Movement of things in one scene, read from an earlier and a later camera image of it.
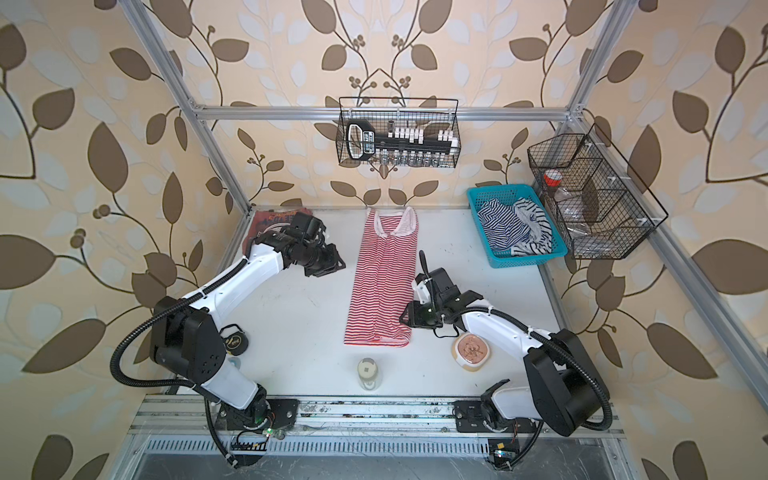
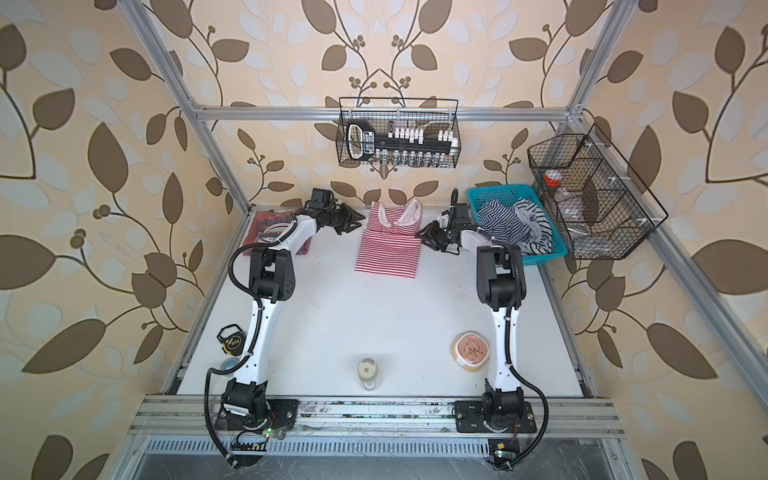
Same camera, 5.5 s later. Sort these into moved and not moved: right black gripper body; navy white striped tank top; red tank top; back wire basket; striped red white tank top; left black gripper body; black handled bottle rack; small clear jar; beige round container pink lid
Moved: right black gripper body; left black gripper body; striped red white tank top
Not moved: black handled bottle rack; back wire basket; beige round container pink lid; navy white striped tank top; red tank top; small clear jar
